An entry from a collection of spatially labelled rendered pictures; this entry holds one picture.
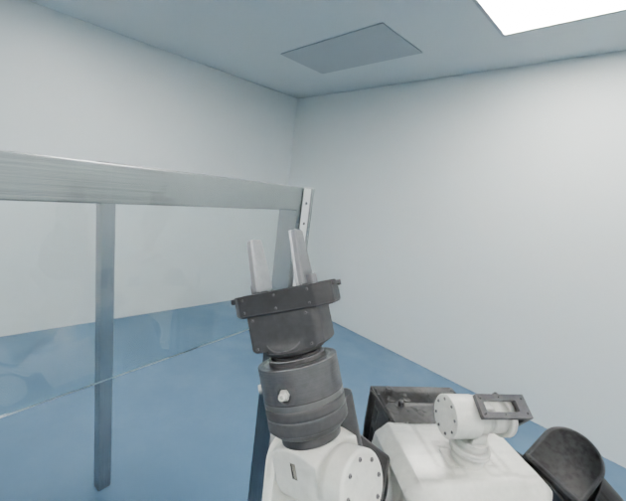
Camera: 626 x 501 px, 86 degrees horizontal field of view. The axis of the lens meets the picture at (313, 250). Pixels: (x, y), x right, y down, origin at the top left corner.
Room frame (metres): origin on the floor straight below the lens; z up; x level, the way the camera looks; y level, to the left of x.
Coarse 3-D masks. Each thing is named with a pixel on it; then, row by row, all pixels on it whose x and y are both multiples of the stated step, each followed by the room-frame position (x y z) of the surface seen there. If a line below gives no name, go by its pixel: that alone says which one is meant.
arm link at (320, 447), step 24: (336, 408) 0.31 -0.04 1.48; (288, 432) 0.29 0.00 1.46; (312, 432) 0.29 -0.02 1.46; (336, 432) 0.31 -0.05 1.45; (288, 456) 0.30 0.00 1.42; (312, 456) 0.29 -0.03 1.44; (336, 456) 0.29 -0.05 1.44; (360, 456) 0.29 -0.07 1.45; (288, 480) 0.30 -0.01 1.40; (312, 480) 0.28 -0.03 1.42; (336, 480) 0.27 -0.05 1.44; (360, 480) 0.28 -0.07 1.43
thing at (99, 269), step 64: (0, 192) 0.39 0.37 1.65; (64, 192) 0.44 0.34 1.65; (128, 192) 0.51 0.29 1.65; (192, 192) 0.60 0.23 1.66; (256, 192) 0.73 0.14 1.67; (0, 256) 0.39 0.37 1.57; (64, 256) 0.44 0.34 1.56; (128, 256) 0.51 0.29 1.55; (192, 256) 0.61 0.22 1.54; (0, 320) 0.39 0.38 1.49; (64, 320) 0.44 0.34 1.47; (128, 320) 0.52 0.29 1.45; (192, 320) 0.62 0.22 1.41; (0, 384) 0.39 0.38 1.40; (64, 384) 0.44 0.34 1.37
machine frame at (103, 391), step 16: (96, 160) 1.52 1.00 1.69; (96, 384) 1.50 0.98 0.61; (96, 400) 1.50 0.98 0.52; (96, 416) 1.50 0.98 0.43; (256, 416) 0.89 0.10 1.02; (96, 432) 1.50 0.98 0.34; (256, 432) 0.88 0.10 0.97; (96, 448) 1.50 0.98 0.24; (256, 448) 0.88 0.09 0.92; (96, 464) 1.50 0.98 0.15; (256, 464) 0.88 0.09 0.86; (96, 480) 1.50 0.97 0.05; (256, 480) 0.87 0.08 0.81; (256, 496) 0.87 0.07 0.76
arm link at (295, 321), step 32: (288, 288) 0.34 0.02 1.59; (320, 288) 0.33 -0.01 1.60; (256, 320) 0.34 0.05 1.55; (288, 320) 0.33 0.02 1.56; (320, 320) 0.33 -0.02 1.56; (256, 352) 0.34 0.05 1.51; (288, 352) 0.32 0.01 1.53; (320, 352) 0.33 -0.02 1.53; (288, 384) 0.30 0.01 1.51; (320, 384) 0.31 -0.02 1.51
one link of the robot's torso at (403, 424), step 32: (384, 416) 0.60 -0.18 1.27; (416, 416) 0.59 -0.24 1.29; (384, 448) 0.52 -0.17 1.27; (416, 448) 0.51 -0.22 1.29; (448, 448) 0.52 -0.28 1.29; (512, 448) 0.54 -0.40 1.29; (416, 480) 0.44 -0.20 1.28; (448, 480) 0.45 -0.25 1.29; (480, 480) 0.45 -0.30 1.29; (512, 480) 0.46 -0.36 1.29
